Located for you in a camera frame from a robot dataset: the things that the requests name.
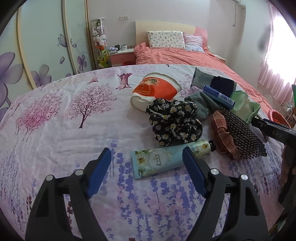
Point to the cream pink headboard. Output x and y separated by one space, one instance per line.
141 28

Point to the grey green sock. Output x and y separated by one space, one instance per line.
205 105

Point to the white wire rack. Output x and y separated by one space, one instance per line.
287 107

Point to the pink window curtain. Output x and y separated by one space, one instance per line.
277 72

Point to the pink bedside table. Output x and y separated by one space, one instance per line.
123 58

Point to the floral printed bedsheet cloth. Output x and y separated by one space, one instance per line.
60 127

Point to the plush toy display tube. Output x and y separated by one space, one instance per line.
101 53

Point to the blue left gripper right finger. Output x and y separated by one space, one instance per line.
195 173

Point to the floral hand cream tube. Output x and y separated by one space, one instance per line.
153 161

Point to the striped pink pillow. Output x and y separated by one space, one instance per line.
193 43

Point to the light green sock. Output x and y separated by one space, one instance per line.
244 108

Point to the black floral scrunchie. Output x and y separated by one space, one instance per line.
174 122

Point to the black mesh pouch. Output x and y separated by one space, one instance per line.
245 140

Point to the blue toothpaste box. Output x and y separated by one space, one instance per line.
219 97

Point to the orange trash basket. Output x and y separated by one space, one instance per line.
277 117

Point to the orange white paper cup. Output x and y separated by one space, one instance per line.
153 86

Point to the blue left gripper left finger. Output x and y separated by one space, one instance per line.
96 171

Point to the red plaid scrunchie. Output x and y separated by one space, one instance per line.
222 137

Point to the floral sliding wardrobe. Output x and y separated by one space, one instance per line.
42 42

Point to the salmon pink duvet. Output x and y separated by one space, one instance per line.
145 55

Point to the floral white pillow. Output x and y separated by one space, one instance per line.
166 39

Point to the white mug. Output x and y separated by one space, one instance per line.
123 47

